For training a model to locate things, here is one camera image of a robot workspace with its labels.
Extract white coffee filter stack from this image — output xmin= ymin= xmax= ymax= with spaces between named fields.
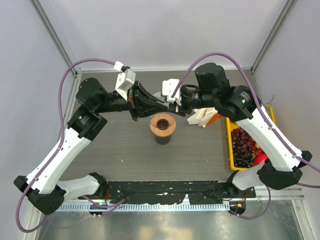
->
xmin=187 ymin=107 xmax=218 ymax=128

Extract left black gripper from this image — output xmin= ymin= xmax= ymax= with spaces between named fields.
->
xmin=95 ymin=80 xmax=168 ymax=121

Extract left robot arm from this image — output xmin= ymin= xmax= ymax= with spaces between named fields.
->
xmin=14 ymin=74 xmax=169 ymax=216

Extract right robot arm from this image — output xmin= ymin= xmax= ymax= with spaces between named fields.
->
xmin=161 ymin=63 xmax=312 ymax=197

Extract white paper sheet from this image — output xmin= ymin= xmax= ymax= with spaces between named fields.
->
xmin=153 ymin=91 xmax=166 ymax=103

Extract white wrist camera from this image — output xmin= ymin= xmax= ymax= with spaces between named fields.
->
xmin=115 ymin=69 xmax=136 ymax=101
xmin=161 ymin=78 xmax=182 ymax=106

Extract yellow plastic tray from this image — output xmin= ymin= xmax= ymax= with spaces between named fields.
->
xmin=225 ymin=104 xmax=276 ymax=171

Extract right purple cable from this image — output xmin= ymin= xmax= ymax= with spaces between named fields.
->
xmin=171 ymin=51 xmax=320 ymax=220

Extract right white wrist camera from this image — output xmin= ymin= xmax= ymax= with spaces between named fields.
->
xmin=161 ymin=78 xmax=182 ymax=106

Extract red pepper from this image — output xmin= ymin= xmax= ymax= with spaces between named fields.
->
xmin=253 ymin=152 xmax=268 ymax=166

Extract aluminium frame rail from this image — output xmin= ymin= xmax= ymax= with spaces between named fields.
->
xmin=31 ymin=179 xmax=305 ymax=203

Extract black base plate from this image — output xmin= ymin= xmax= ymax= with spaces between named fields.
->
xmin=87 ymin=180 xmax=256 ymax=205

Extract small red cherries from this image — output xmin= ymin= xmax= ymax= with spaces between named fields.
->
xmin=251 ymin=141 xmax=264 ymax=155

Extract white slotted cable duct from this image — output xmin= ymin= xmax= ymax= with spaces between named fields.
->
xmin=57 ymin=200 xmax=230 ymax=213

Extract dark red grape bunch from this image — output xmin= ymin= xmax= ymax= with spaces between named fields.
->
xmin=230 ymin=127 xmax=255 ymax=169

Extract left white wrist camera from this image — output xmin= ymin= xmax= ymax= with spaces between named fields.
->
xmin=115 ymin=69 xmax=136 ymax=101

